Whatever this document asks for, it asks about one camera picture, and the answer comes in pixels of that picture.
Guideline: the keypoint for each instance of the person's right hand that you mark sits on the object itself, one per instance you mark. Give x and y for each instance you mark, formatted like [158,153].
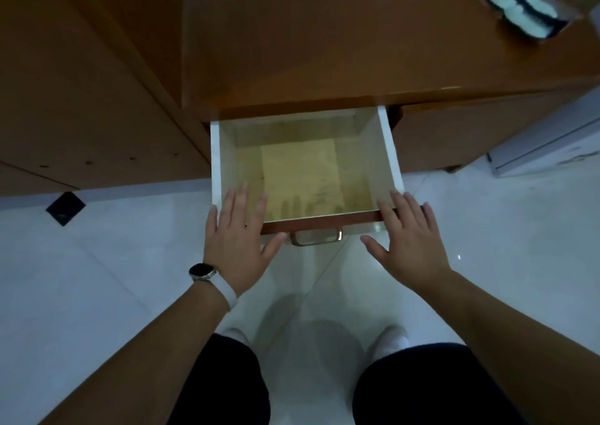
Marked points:
[415,251]

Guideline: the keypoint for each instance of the person's left hand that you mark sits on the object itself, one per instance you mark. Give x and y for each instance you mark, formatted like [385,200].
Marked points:
[232,251]

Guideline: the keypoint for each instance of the person's right little finger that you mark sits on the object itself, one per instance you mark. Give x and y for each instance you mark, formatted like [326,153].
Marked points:
[431,218]

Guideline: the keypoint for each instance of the person's left thumb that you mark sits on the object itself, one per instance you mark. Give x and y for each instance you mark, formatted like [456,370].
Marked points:
[274,247]

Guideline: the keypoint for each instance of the person's left middle finger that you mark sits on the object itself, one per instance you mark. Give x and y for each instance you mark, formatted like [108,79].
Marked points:
[241,204]

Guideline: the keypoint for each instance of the person's right middle finger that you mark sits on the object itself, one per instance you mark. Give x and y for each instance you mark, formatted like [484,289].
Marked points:
[400,209]

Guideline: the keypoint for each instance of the person's right thumb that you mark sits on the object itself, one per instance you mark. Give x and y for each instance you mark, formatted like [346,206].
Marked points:
[373,247]

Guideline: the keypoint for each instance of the person's left little finger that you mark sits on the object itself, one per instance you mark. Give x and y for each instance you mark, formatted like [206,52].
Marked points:
[211,223]

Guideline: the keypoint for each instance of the white-sided wooden drawer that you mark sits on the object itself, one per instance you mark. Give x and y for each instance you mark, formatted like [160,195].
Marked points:
[304,176]

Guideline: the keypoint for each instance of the person's left forearm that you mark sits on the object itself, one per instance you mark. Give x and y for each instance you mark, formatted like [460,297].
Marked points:
[154,349]

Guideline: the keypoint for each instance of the person's right forearm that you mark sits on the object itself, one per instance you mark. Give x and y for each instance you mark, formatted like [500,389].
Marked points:
[515,345]

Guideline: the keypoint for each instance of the white band wristwatch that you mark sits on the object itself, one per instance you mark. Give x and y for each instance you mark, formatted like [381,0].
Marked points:
[226,292]

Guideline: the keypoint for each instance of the person's right white shoe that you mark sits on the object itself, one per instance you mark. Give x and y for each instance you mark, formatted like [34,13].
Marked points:
[390,340]

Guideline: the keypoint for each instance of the person's white shoe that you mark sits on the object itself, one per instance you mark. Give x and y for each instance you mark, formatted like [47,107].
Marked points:
[236,336]
[390,340]

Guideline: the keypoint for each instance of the person's left white shoe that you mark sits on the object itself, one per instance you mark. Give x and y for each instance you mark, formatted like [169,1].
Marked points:
[236,336]

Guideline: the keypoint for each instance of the white appliance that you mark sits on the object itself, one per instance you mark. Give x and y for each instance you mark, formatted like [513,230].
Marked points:
[548,143]

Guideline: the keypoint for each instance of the person's left leg black trousers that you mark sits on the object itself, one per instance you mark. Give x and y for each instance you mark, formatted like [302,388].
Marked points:
[225,387]

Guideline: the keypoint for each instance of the person's leg black trousers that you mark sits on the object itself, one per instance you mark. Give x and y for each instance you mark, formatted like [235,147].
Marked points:
[225,387]
[431,387]

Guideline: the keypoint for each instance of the person's right leg black trousers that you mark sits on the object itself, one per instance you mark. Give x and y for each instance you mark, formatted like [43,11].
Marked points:
[431,387]

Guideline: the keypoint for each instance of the brown wooden desk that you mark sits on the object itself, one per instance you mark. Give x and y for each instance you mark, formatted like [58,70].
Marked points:
[328,40]

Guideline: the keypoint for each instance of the brown wooden cabinet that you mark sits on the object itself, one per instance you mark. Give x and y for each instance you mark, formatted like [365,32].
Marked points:
[79,87]

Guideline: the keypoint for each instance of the brown tissue box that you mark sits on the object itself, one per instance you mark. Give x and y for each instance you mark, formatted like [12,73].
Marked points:
[562,17]

